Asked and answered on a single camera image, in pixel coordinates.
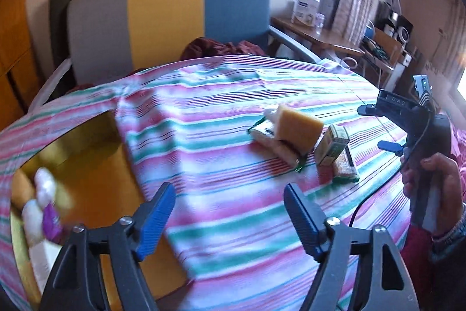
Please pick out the person's red clothing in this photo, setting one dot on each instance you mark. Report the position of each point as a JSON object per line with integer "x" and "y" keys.
{"x": 418, "y": 260}

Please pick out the white carton box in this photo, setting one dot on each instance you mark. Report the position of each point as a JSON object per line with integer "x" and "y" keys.
{"x": 42, "y": 256}

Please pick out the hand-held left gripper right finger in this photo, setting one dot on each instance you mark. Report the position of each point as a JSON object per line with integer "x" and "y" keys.
{"x": 302, "y": 216}

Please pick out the wooden side table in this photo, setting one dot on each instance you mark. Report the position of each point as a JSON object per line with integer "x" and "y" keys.
{"x": 320, "y": 37}

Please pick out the grey yellow blue chair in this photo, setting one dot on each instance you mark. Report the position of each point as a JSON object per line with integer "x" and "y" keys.
{"x": 164, "y": 16}

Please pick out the black stereo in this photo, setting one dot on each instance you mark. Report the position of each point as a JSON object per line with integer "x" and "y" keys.
{"x": 395, "y": 23}

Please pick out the blue round object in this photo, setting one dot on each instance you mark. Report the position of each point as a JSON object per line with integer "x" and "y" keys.
{"x": 368, "y": 30}

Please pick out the black rolled mat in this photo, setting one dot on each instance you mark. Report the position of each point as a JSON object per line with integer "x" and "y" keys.
{"x": 60, "y": 23}

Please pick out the white appliance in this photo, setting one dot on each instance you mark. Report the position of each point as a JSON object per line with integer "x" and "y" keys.
{"x": 404, "y": 65}

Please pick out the small glass jar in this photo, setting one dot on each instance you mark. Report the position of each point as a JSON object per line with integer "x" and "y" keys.
{"x": 319, "y": 21}

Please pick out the small purple packet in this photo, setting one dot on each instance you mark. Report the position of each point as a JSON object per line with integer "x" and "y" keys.
{"x": 51, "y": 221}

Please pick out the person's right hand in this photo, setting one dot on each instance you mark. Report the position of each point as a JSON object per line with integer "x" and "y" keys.
{"x": 451, "y": 187}

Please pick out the gold tin box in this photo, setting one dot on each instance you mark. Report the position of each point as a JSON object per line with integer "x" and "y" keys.
{"x": 109, "y": 180}

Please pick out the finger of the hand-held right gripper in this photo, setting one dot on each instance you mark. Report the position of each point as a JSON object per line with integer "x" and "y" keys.
{"x": 389, "y": 146}
{"x": 366, "y": 110}

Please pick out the beige medicine box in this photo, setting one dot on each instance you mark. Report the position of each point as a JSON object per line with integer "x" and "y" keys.
{"x": 329, "y": 147}

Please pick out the large yellow sponge block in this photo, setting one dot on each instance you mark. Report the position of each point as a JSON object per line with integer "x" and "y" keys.
{"x": 298, "y": 129}

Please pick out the striped tablecloth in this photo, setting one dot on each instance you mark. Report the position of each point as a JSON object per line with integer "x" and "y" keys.
{"x": 218, "y": 107}

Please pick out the wooden wardrobe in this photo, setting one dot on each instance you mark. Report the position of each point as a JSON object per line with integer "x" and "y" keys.
{"x": 14, "y": 41}

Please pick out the white carton with blue print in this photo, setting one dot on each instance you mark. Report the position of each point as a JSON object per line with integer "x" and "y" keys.
{"x": 304, "y": 8}

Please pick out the wooden desk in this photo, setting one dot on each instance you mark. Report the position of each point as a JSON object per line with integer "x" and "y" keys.
{"x": 386, "y": 45}

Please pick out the yellow sponge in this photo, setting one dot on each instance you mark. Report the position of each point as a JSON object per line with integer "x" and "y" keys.
{"x": 18, "y": 187}

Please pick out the dark red cloth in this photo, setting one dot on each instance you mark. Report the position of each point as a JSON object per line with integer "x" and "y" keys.
{"x": 204, "y": 47}

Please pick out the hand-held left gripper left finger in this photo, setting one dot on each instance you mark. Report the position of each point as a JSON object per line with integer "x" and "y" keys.
{"x": 156, "y": 220}

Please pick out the person's right forearm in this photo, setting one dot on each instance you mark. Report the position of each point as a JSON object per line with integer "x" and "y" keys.
{"x": 453, "y": 238}

